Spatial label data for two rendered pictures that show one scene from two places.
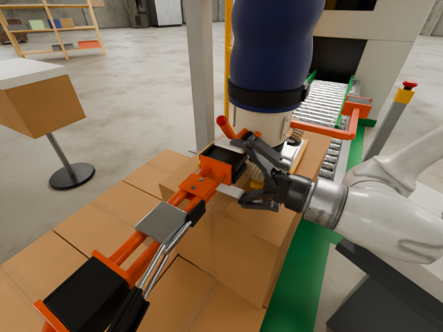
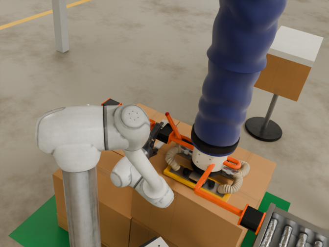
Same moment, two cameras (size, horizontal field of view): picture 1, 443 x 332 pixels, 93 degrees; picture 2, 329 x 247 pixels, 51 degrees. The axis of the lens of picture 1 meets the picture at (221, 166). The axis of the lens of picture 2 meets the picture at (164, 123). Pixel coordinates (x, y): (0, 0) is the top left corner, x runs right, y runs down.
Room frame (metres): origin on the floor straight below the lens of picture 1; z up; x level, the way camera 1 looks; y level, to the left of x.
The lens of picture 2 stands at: (0.27, -1.36, 2.20)
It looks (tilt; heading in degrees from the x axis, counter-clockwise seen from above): 38 degrees down; 85
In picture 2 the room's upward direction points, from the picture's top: 8 degrees clockwise
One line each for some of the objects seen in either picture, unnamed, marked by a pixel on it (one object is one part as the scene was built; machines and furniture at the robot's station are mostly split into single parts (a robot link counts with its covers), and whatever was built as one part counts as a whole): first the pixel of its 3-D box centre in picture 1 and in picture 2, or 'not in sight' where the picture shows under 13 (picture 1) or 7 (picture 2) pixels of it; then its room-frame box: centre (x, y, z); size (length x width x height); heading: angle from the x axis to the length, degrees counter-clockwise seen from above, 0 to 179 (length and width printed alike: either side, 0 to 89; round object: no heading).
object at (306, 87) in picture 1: (266, 86); (214, 135); (0.63, -0.13, 1.19); 0.23 x 0.23 x 0.04
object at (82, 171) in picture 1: (59, 150); (271, 106); (1.60, 1.49, 0.31); 0.40 x 0.40 x 0.62
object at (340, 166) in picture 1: (349, 121); not in sight; (1.80, -1.19, 0.50); 2.31 x 0.05 x 0.19; 150
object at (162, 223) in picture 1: (163, 227); not in sight; (0.23, 0.10, 1.07); 0.07 x 0.07 x 0.04; 60
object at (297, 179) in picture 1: (285, 188); (147, 148); (0.32, -0.14, 1.08); 0.09 x 0.07 x 0.08; 60
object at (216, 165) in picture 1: (223, 162); (166, 132); (0.41, -0.01, 1.08); 0.10 x 0.08 x 0.06; 60
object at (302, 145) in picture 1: (283, 157); (198, 179); (0.58, -0.21, 0.97); 0.34 x 0.10 x 0.05; 150
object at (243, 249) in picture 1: (252, 195); (197, 197); (0.63, -0.13, 0.74); 0.60 x 0.40 x 0.40; 147
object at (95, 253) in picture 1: (90, 296); (111, 106); (0.11, 0.18, 1.08); 0.08 x 0.07 x 0.05; 150
